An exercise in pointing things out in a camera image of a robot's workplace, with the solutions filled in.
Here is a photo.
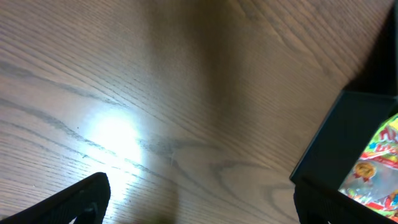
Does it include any black gift box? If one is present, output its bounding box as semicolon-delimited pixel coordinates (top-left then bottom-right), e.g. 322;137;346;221
289;2;398;190

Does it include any green Haribo candy bag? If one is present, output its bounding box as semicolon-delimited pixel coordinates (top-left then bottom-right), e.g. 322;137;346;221
338;114;397;222

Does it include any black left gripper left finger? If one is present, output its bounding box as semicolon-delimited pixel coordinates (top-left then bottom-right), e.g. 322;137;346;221
1;172;111;224

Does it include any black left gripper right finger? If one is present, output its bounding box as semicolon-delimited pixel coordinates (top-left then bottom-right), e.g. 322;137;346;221
294;178;395;224

